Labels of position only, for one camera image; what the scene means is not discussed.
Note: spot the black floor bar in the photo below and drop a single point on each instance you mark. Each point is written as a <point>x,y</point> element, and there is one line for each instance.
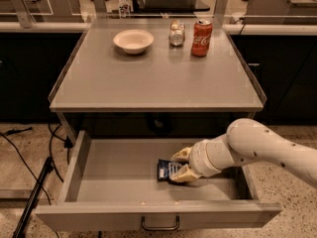
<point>46,169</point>

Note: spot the red coca-cola can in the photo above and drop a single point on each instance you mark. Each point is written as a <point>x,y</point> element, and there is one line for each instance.
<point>201,38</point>

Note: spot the black drawer handle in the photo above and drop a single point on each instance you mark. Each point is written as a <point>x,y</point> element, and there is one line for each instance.
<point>160,223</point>

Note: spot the open grey top drawer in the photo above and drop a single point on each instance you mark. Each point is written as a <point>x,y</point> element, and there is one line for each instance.
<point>111,184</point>

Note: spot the small plastic bottle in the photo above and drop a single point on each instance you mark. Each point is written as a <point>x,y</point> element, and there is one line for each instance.
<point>124,8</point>

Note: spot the white paper bowl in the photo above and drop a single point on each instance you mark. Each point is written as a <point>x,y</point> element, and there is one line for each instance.
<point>133,42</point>

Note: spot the blue rxbar blueberry wrapper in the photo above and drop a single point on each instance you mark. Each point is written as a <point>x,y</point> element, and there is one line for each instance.
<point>165,169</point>

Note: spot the grey metal cabinet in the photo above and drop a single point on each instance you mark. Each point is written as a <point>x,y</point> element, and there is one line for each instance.
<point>102,78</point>

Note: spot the clear glass jar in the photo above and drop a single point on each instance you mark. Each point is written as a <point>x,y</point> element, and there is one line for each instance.
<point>176,33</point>

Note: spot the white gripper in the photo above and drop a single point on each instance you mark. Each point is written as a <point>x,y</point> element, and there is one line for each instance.
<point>197,158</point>

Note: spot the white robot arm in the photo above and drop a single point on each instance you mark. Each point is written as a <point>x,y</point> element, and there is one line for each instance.
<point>245,142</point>

